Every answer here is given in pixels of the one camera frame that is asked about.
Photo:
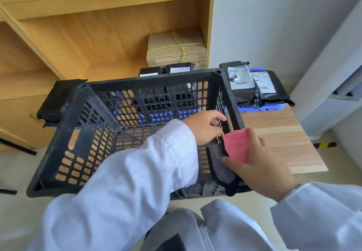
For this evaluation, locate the person's left hand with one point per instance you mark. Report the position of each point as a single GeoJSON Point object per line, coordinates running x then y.
{"type": "Point", "coordinates": [202, 127]}

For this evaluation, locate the person's right hand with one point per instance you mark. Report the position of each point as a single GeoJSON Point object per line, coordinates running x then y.
{"type": "Point", "coordinates": [263, 171]}

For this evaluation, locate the person's right middle finger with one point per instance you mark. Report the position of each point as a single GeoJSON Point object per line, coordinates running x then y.
{"type": "Point", "coordinates": [263, 144]}

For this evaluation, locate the person's right thumb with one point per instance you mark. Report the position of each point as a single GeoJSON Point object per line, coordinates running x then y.
{"type": "Point", "coordinates": [230, 162]}

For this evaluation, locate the person's left thumb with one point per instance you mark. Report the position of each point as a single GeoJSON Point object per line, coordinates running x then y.
{"type": "Point", "coordinates": [219, 116]}

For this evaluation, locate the dark grey cloth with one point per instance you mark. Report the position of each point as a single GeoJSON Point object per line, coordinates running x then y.
{"type": "Point", "coordinates": [220, 166]}

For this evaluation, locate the pink cloth pouch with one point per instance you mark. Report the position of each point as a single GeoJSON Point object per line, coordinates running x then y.
{"type": "Point", "coordinates": [236, 146]}

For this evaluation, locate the black plastic crate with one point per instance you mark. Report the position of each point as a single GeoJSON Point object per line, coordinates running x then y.
{"type": "Point", "coordinates": [84, 134]}

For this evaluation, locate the person's right forearm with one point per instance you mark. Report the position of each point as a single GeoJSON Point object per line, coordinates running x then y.
{"type": "Point", "coordinates": [322, 216]}

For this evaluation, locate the person's left forearm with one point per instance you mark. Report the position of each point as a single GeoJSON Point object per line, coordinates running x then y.
{"type": "Point", "coordinates": [127, 191]}

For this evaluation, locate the black parcel with large label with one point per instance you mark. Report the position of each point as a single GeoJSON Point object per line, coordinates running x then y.
{"type": "Point", "coordinates": [240, 79]}

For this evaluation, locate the black parcel with narrow label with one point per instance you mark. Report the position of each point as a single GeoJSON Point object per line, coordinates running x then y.
{"type": "Point", "coordinates": [268, 86]}

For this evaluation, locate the black and yellow tape strip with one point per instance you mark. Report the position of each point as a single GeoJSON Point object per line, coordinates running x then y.
{"type": "Point", "coordinates": [324, 145]}

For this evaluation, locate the small black parcel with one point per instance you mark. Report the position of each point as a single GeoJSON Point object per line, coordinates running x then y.
{"type": "Point", "coordinates": [179, 68]}
{"type": "Point", "coordinates": [149, 71]}

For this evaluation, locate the person's white coat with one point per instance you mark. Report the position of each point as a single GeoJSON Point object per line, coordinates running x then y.
{"type": "Point", "coordinates": [215, 228]}

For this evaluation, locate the white floor air conditioner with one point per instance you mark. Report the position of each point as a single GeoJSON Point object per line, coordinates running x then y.
{"type": "Point", "coordinates": [331, 75]}

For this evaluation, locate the wooden shelf unit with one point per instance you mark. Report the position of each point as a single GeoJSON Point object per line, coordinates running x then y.
{"type": "Point", "coordinates": [84, 33]}

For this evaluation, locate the black unlabelled parcel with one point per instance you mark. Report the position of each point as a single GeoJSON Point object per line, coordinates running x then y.
{"type": "Point", "coordinates": [56, 103]}

